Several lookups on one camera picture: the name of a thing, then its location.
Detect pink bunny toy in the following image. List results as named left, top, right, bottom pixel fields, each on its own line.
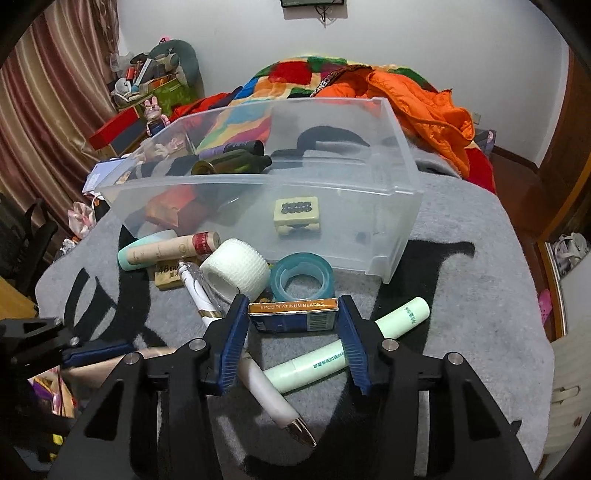
left=143, top=98, right=171, bottom=137

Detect red box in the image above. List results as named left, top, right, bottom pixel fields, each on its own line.
left=89, top=111, right=144, bottom=155

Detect clear plastic storage bin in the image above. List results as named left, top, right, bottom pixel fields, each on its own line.
left=95, top=97, right=424, bottom=283

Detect small yellow printed box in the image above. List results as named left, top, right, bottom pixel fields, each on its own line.
left=154, top=263, right=204, bottom=291

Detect pink translucent bag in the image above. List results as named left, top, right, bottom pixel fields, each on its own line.
left=68, top=202, right=95, bottom=238

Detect colourful patchwork quilt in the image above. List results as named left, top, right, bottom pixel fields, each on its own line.
left=171, top=56, right=497, bottom=195

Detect blue tape roll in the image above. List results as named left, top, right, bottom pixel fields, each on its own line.
left=269, top=253, right=336, bottom=303

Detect orange puffer jacket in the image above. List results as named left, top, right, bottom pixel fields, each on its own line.
left=314, top=65, right=476, bottom=178

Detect orange and blue blade box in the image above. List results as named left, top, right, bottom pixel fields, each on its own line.
left=248, top=298, right=340, bottom=334

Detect orange packet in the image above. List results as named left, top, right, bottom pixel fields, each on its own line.
left=144, top=187, right=199, bottom=224

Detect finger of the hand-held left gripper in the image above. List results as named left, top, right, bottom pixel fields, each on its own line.
left=0, top=316, right=137, bottom=370

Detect striped red and gold curtain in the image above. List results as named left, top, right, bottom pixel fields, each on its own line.
left=0, top=0, right=125, bottom=199

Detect white pen with gold tip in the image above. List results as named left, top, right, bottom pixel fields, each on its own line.
left=178, top=261, right=318, bottom=448

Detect light green tube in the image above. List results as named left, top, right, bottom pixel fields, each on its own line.
left=263, top=296, right=431, bottom=394

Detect dark green glass bottle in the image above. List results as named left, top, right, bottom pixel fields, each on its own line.
left=191, top=150, right=272, bottom=176

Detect grey blanket with black print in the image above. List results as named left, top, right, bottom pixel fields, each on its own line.
left=34, top=152, right=555, bottom=480

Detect white shoes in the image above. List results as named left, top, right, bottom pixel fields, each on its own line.
left=551, top=233, right=591, bottom=278

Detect cream mahjong tile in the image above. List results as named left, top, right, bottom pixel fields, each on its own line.
left=274, top=196, right=321, bottom=237

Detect wooden door frame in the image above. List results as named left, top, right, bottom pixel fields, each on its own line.
left=536, top=46, right=591, bottom=342

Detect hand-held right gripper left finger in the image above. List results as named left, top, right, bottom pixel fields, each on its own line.
left=46, top=294, right=251, bottom=480

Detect black office chair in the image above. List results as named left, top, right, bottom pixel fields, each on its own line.
left=0, top=191, right=58, bottom=296

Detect blue notebook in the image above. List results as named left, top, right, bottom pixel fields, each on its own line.
left=83, top=159, right=134, bottom=195

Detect grey-green neck pillow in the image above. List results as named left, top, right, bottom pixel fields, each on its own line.
left=148, top=38, right=200, bottom=88

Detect green paper bag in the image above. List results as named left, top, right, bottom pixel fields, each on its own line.
left=139, top=76, right=195, bottom=109

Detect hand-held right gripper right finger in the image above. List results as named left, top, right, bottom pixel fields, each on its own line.
left=337, top=295, right=541, bottom=480

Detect black garment with striped band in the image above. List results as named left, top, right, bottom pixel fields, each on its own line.
left=310, top=65, right=370, bottom=100

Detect purple tube with black cap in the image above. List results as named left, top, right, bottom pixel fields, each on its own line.
left=196, top=140, right=266, bottom=158

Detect red garment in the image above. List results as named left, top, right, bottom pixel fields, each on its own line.
left=173, top=92, right=232, bottom=121

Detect beige tube with mint cap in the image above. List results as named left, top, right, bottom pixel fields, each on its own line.
left=117, top=229, right=221, bottom=273

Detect white bandage roll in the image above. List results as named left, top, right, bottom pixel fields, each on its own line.
left=199, top=239, right=271, bottom=297

